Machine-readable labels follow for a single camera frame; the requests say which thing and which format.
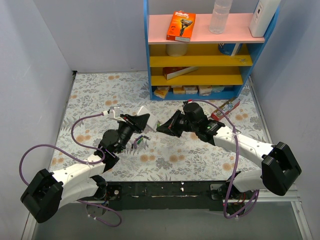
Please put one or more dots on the orange razor box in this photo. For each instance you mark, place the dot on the orange razor box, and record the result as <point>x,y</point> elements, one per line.
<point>181,27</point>

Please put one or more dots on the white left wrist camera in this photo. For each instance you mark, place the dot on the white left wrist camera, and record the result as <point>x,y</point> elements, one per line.
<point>113,113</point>

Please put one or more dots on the white remote with display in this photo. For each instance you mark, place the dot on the white remote with display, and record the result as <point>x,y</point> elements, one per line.
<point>152,121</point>

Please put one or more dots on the white cup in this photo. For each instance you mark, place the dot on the white cup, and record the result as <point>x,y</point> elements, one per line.
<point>176,50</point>

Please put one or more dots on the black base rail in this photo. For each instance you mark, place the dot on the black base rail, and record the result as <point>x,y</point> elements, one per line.
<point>163,195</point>

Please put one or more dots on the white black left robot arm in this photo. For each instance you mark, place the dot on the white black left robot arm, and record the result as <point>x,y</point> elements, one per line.
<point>49,191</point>

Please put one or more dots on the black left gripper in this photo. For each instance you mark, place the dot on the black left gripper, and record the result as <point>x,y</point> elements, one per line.
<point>132,124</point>

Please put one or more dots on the red white carton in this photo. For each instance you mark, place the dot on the red white carton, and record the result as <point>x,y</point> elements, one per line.
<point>173,72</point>

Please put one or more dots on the blue white can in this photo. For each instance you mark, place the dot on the blue white can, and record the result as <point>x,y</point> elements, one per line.
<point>229,49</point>

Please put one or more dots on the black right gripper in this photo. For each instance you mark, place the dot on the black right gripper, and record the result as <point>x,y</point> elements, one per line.
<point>180,122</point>

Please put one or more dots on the yellow sponge pack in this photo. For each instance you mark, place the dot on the yellow sponge pack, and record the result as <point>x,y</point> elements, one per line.
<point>161,93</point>

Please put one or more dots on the red white toothpaste box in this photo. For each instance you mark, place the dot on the red white toothpaste box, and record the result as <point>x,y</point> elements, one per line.
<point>226,108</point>

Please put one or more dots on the orange white sponge pack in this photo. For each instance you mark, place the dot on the orange white sponge pack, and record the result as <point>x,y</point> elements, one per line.
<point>178,90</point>

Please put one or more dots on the blue shelf unit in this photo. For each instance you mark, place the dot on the blue shelf unit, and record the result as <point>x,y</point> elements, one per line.
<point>214,68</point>

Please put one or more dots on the white rectangular device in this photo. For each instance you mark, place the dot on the white rectangular device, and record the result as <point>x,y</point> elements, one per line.
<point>262,17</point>

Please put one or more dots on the floral table mat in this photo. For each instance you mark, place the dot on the floral table mat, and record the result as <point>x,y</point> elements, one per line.
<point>162,158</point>

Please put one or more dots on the clear plastic bottle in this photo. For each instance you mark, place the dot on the clear plastic bottle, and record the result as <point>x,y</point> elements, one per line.
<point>219,16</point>

